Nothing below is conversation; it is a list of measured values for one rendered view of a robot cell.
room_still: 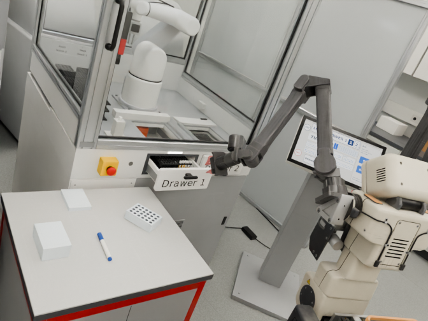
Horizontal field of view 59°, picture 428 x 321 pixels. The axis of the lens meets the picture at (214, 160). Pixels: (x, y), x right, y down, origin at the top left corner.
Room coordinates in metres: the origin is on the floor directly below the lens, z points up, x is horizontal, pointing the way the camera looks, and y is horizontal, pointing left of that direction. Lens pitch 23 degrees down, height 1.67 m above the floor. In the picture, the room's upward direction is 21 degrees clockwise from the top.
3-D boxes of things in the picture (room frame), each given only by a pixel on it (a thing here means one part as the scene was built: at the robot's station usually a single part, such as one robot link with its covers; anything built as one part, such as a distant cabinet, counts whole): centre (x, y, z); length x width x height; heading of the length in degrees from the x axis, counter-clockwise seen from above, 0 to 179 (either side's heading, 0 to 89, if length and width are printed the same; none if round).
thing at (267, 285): (2.13, -0.66, 0.51); 0.50 x 0.45 x 1.02; 175
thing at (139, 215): (1.28, 0.19, 0.78); 0.12 x 0.08 x 0.04; 74
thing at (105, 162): (1.39, 0.41, 0.88); 0.07 x 0.05 x 0.07; 133
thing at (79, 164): (2.01, 0.48, 0.87); 1.02 x 0.95 x 0.14; 133
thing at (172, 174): (1.54, 0.10, 0.87); 0.29 x 0.02 x 0.11; 133
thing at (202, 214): (2.02, 0.47, 0.40); 1.03 x 0.95 x 0.80; 133
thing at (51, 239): (0.96, 0.41, 0.79); 0.13 x 0.09 x 0.05; 44
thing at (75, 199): (1.24, 0.46, 0.77); 0.13 x 0.09 x 0.02; 42
